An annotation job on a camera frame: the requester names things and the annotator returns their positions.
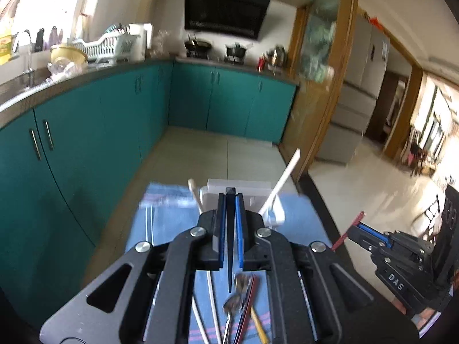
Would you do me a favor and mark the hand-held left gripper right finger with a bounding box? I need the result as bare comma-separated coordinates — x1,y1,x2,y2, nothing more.
235,193,420,344

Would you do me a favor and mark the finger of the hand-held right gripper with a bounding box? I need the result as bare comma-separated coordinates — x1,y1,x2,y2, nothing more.
358,222,396,247
346,226,384,259

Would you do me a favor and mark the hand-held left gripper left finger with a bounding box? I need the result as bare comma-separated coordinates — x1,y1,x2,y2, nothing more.
39,193,228,344

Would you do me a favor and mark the white plastic utensil holder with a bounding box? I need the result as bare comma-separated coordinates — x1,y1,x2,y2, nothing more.
199,178,285,226

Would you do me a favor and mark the metal spoon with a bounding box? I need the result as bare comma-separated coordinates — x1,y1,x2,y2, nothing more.
221,293,245,344
233,273,252,295

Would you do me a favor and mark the cream chopstick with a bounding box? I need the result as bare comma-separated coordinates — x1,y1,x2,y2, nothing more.
257,148,301,216
188,178,201,210
205,271,223,344
191,296,211,344

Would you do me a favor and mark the red and black chopstick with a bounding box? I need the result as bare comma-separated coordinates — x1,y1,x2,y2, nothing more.
234,275,261,344

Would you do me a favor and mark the yellow chopstick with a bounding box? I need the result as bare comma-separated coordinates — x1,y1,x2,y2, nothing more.
249,306,270,344

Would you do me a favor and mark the blue striped cloth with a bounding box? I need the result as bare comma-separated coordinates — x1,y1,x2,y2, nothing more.
125,182,342,344

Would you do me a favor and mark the silver refrigerator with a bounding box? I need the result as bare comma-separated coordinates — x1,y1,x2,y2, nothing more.
315,13,392,166

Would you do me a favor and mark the teal kitchen base cabinet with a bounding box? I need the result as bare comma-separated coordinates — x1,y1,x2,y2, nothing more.
0,59,299,330

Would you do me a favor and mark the black cooking pot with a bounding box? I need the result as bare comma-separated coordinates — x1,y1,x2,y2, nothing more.
225,42,249,64

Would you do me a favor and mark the wood framed glass door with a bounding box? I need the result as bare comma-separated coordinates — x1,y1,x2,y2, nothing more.
279,0,360,184

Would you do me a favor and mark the steel kettle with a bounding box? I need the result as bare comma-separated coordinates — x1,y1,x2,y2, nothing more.
270,44,288,69

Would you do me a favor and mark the black wok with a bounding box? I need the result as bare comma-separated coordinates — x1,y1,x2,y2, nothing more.
184,37,213,58

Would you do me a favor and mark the clear plastic bag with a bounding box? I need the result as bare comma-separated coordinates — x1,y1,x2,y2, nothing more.
152,30,173,58

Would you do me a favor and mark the white countertop appliance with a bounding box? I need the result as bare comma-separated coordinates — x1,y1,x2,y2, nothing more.
127,23,153,61

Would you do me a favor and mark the white dish rack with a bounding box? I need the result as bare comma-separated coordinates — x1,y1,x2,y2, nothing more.
73,24,136,66

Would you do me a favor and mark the black range hood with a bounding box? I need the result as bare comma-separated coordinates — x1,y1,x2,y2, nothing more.
184,0,272,41

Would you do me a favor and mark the yellow bowl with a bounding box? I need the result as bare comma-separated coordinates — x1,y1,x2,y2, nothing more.
50,44,89,68

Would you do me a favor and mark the chrome faucet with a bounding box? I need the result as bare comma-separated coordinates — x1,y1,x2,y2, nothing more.
13,30,35,77

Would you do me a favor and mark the yellow oil bottle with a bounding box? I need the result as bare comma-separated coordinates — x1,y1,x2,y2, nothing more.
0,24,15,66

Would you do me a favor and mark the kitchen window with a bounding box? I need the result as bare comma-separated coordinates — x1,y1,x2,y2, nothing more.
0,0,92,49

